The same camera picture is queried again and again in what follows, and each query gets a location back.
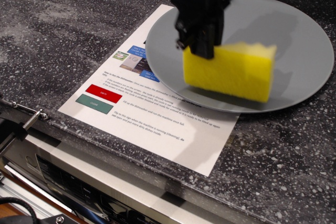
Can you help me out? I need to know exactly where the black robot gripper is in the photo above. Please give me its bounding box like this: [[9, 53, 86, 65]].
[[171, 0, 230, 59]]

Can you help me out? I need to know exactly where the yellow sponge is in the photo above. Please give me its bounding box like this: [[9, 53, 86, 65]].
[[183, 42, 277, 103]]

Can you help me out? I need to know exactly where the grey round plate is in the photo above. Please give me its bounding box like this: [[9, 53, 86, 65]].
[[145, 0, 334, 113]]

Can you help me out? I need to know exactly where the laminated dishwasher instruction sheet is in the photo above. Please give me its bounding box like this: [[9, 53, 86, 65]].
[[59, 5, 238, 176]]

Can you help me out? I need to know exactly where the metal clamp with spring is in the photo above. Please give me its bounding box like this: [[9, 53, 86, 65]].
[[1, 97, 50, 158]]

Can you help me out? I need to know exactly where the black bracket with screw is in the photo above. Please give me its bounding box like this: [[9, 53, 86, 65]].
[[40, 214, 78, 224]]

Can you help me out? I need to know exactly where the black cable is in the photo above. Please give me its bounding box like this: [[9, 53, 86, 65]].
[[0, 196, 44, 224]]

